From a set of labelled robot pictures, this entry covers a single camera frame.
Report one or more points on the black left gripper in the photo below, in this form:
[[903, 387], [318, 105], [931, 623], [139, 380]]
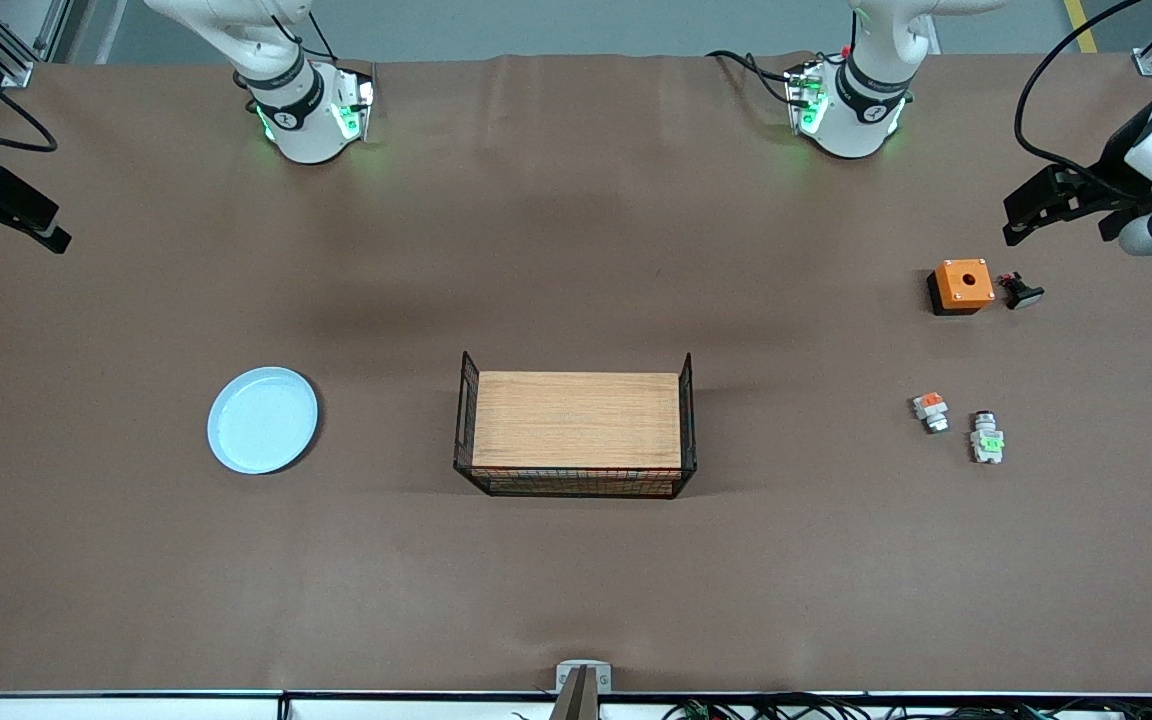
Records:
[[1119, 163]]

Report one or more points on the red button green contact block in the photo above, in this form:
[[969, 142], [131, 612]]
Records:
[[987, 440]]

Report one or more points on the light blue round plate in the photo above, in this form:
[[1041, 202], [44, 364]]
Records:
[[263, 420]]

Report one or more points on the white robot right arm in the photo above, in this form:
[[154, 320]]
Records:
[[301, 110]]

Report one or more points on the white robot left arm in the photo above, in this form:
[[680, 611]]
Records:
[[861, 110]]

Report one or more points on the black push button head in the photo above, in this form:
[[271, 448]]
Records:
[[1022, 292]]

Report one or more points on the white orange contact block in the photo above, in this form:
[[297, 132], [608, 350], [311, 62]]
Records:
[[931, 411]]

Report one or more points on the brown table cover sheet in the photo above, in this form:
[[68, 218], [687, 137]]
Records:
[[576, 580]]

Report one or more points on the orange button enclosure box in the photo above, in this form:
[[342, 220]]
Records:
[[963, 284]]

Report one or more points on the white table edge rail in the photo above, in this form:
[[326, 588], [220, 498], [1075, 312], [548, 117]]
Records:
[[136, 706]]

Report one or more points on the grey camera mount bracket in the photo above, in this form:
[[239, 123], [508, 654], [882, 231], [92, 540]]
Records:
[[583, 685]]

